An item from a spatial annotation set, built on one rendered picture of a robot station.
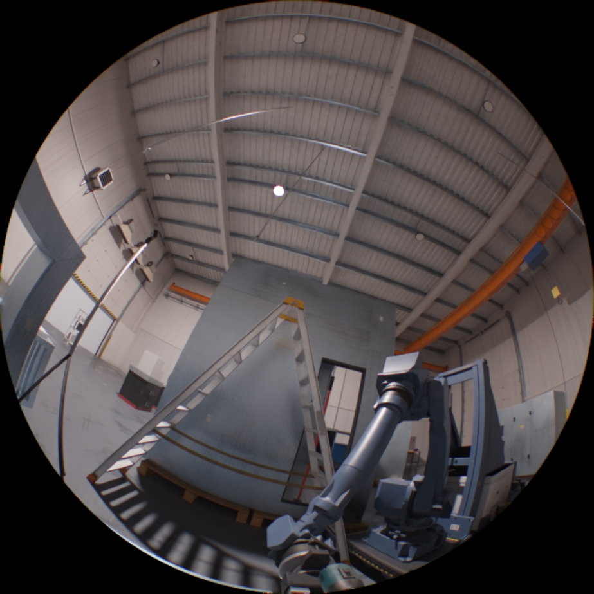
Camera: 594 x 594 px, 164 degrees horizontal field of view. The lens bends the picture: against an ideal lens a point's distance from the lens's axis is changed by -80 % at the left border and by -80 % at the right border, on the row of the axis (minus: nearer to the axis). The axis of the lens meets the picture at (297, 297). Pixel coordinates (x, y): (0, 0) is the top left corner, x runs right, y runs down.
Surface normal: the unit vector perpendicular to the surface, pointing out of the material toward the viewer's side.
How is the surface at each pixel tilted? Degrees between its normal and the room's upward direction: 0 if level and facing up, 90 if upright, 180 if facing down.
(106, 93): 90
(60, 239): 90
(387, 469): 90
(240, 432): 90
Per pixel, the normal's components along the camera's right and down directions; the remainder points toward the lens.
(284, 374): 0.13, -0.55
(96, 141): 0.95, 0.29
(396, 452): -0.21, -0.62
